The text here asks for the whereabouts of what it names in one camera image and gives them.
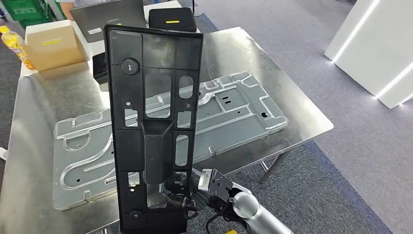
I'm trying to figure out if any black plastic plate bracket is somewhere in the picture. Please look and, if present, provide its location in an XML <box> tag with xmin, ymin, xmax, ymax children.
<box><xmin>104</xmin><ymin>25</ymin><xmax>204</xmax><ymax>234</ymax></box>

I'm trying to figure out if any green plastic crate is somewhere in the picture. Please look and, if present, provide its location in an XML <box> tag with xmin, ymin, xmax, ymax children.
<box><xmin>1</xmin><ymin>0</ymin><xmax>67</xmax><ymax>29</ymax></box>

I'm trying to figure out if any white block with light strips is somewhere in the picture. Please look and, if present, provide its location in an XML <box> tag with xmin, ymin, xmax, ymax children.
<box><xmin>324</xmin><ymin>0</ymin><xmax>413</xmax><ymax>110</ymax></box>

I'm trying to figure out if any steel workbench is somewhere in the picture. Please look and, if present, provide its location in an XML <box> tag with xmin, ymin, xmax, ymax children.
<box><xmin>0</xmin><ymin>26</ymin><xmax>335</xmax><ymax>234</ymax></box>

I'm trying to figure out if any grey laptop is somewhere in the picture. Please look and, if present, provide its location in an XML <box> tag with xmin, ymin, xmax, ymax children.
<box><xmin>69</xmin><ymin>0</ymin><xmax>148</xmax><ymax>44</ymax></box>

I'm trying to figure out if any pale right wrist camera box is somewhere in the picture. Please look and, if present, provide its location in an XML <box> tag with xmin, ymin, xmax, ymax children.
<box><xmin>197</xmin><ymin>168</ymin><xmax>214</xmax><ymax>191</ymax></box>

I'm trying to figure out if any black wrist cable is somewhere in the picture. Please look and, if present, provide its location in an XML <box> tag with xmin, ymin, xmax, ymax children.
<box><xmin>206</xmin><ymin>206</ymin><xmax>228</xmax><ymax>234</ymax></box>

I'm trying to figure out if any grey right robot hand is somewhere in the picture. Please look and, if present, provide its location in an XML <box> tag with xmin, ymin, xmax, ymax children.
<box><xmin>161</xmin><ymin>169</ymin><xmax>202</xmax><ymax>220</ymax></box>

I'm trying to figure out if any stamped sheet metal panel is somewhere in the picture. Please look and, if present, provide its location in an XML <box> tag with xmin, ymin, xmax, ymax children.
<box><xmin>52</xmin><ymin>71</ymin><xmax>289</xmax><ymax>211</ymax></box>

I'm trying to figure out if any white side table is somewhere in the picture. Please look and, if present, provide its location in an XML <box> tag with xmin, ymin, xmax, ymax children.
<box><xmin>19</xmin><ymin>0</ymin><xmax>201</xmax><ymax>80</ymax></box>

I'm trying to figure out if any brown cardboard box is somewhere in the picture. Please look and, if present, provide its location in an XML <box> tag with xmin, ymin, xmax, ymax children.
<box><xmin>25</xmin><ymin>25</ymin><xmax>88</xmax><ymax>72</ymax></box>

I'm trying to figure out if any person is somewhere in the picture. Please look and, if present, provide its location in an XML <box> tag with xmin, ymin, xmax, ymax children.
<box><xmin>58</xmin><ymin>0</ymin><xmax>112</xmax><ymax>20</ymax></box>

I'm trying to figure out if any yellow drink bottle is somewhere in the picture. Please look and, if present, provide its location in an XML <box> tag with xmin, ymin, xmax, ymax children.
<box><xmin>0</xmin><ymin>25</ymin><xmax>36</xmax><ymax>71</ymax></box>

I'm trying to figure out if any black case with yellow label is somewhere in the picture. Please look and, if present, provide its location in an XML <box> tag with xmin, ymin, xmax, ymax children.
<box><xmin>148</xmin><ymin>7</ymin><xmax>197</xmax><ymax>33</ymax></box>

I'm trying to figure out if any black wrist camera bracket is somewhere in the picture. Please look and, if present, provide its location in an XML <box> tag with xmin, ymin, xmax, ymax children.
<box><xmin>208</xmin><ymin>169</ymin><xmax>234</xmax><ymax>204</ymax></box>

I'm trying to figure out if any small black box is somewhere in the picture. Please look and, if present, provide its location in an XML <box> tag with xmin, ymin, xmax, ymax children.
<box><xmin>93</xmin><ymin>52</ymin><xmax>110</xmax><ymax>85</ymax></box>

